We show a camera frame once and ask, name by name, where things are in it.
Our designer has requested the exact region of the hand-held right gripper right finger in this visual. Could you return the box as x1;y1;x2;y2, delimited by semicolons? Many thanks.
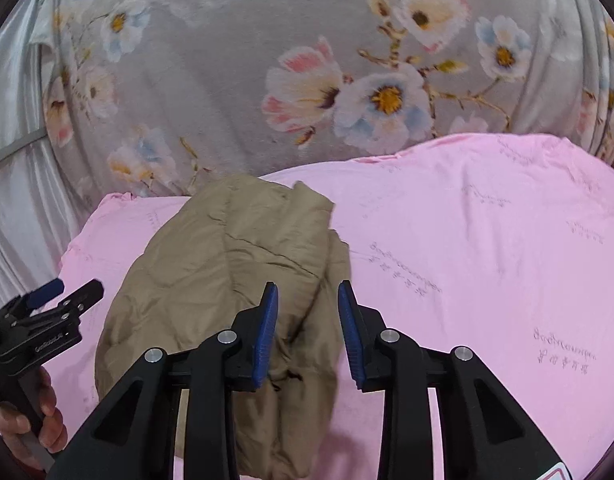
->
337;280;570;480

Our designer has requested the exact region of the khaki quilted jacket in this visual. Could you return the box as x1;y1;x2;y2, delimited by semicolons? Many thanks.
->
94;174;352;480

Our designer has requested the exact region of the white satin curtain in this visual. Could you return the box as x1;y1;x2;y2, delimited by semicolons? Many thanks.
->
0;0;112;311

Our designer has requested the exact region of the person's left hand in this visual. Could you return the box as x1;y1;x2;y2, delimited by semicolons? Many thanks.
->
0;367;68;467

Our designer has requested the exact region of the pink blanket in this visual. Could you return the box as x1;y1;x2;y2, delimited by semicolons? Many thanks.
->
37;132;614;480

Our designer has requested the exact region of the grey floral sheet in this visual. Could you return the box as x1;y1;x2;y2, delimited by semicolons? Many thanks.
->
29;0;614;198

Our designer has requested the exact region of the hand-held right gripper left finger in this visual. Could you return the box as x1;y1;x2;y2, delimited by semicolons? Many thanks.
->
47;281;279;480

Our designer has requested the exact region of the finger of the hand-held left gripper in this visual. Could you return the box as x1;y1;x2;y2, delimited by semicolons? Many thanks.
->
62;280;105;319
26;280;66;310

